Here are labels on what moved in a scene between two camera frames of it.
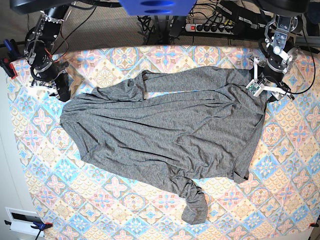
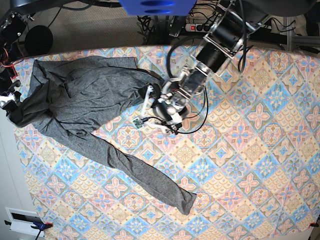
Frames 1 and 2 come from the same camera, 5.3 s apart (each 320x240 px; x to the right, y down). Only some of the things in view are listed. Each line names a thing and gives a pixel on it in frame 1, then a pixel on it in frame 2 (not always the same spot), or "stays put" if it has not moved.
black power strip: x=221 y=29 stays put
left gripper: x=52 y=75 to x=9 y=106
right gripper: x=269 y=78 to x=156 y=112
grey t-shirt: x=179 y=124 to x=67 y=93
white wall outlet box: x=22 y=220 stays put
